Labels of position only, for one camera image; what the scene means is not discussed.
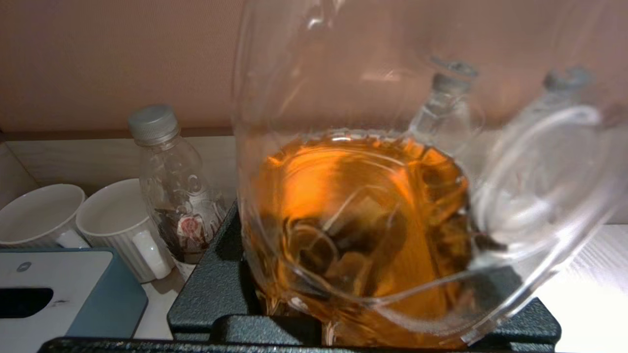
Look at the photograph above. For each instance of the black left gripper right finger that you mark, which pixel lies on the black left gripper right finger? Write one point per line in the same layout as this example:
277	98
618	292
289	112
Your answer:
537	328

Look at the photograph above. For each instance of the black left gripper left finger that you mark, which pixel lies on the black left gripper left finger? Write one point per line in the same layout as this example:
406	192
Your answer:
211	294

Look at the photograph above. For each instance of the amber tea bottle white cap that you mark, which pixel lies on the amber tea bottle white cap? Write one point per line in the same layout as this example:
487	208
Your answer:
353	211

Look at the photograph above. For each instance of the blue-grey tissue box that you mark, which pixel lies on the blue-grey tissue box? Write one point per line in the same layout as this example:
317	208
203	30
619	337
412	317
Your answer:
98	304

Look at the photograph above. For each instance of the dark drink bottle grey cap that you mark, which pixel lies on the dark drink bottle grey cap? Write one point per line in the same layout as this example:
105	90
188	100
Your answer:
171	186

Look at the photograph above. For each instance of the white ribbed mug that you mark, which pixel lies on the white ribbed mug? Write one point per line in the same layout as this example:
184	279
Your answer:
113	220
39	215

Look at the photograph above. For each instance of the clear water bottle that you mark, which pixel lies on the clear water bottle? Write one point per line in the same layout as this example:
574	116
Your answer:
441	113
564	81

